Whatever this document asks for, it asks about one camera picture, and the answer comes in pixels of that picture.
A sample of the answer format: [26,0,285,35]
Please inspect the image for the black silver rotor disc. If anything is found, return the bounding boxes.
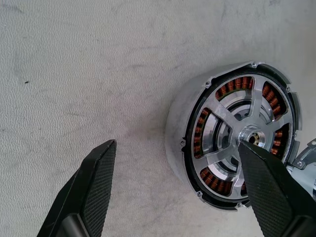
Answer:
[184,64,298,204]

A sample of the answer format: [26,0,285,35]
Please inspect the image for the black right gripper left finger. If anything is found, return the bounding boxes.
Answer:
[36,139,117,237]

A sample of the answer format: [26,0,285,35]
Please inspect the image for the round circuit board cover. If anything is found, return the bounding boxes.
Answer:
[283,138,316,196]

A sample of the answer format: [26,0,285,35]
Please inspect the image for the silver motor housing copper windings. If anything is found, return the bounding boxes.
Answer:
[164,60,303,212]

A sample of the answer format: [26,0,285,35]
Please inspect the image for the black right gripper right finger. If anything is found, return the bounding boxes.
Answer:
[237,141,316,237]

